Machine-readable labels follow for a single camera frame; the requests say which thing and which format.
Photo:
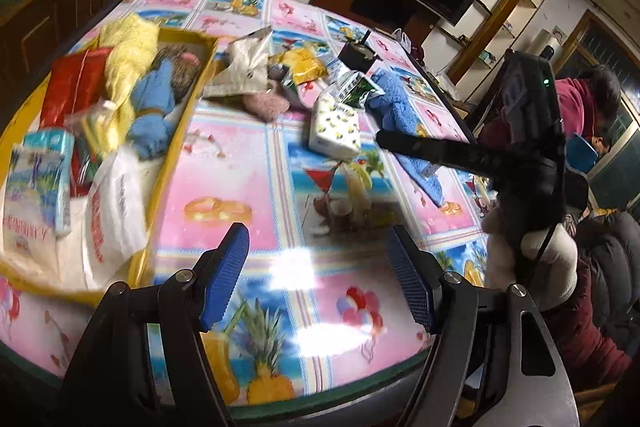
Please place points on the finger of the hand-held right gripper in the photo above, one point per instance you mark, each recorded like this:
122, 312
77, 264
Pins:
430, 153

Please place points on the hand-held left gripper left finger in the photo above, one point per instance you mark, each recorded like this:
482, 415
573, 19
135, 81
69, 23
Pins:
227, 277

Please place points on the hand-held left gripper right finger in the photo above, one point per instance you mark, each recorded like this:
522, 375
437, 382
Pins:
410, 282

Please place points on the large blue terry towel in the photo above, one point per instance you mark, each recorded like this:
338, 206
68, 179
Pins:
400, 117

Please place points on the yellow cardboard box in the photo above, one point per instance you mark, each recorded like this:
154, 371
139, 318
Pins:
140, 267

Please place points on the green and white packet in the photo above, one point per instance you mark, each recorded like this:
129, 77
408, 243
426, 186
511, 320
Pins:
360, 89

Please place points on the white printed tissue pack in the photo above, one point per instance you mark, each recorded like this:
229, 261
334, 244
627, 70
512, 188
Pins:
332, 127

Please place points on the white printed plastic bag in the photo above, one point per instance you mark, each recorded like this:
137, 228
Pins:
110, 217

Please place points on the yellow snack packet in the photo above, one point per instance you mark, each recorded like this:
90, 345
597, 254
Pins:
305, 64

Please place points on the pink fuzzy cloth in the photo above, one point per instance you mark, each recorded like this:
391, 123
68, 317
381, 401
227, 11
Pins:
267, 106

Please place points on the blue fluffy glove toy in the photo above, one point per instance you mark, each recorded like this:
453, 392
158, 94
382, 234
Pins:
150, 117

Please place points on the small clear snack packet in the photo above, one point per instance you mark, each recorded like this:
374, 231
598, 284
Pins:
95, 122

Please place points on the silver foil packet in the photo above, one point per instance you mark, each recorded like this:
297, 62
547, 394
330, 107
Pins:
245, 62

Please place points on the blue tissue pack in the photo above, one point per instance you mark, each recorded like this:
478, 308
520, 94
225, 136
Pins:
42, 177

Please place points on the brown knit sock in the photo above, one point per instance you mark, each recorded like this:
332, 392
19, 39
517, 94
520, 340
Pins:
180, 69

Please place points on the yellow terry towel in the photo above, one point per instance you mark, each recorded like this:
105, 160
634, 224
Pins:
130, 52

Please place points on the red plastic packet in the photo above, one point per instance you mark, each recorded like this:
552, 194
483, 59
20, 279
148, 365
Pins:
70, 87

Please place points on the person's right forearm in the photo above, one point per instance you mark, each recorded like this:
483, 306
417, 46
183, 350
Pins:
550, 267

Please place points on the black puffy jacket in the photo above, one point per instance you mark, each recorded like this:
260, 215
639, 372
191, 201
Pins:
612, 257

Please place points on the brown wooden cabinet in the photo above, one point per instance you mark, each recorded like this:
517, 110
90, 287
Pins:
60, 12

